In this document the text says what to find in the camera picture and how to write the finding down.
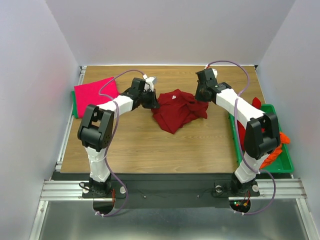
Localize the dark red t-shirt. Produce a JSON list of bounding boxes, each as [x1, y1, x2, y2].
[[151, 89, 209, 134]]

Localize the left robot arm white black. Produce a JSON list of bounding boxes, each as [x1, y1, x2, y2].
[[77, 75, 160, 197]]

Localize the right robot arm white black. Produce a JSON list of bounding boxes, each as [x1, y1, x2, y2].
[[195, 68, 281, 195]]

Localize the red t-shirt in bin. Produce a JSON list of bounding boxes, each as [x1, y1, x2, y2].
[[237, 97, 262, 151]]

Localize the folded pink t-shirt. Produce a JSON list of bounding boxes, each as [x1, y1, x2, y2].
[[73, 77, 120, 119]]

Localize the folded green t-shirt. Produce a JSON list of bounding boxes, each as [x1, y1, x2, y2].
[[71, 91, 79, 119]]

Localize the orange t-shirt in bin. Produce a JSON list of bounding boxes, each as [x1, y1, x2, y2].
[[260, 131, 293, 172]]

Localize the green plastic bin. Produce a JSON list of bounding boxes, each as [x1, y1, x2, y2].
[[228, 104, 294, 174]]

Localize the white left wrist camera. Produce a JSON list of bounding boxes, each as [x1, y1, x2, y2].
[[142, 74, 157, 86]]

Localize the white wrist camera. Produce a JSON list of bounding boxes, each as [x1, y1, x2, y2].
[[142, 74, 157, 86], [206, 67, 218, 78]]

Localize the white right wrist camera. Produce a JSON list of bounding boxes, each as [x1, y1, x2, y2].
[[206, 67, 218, 78]]

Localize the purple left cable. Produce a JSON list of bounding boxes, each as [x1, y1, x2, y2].
[[98, 69, 148, 218]]

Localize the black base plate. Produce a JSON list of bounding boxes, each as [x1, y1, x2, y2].
[[82, 173, 260, 209]]

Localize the aluminium frame rail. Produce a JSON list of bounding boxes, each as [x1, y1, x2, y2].
[[40, 178, 307, 201]]

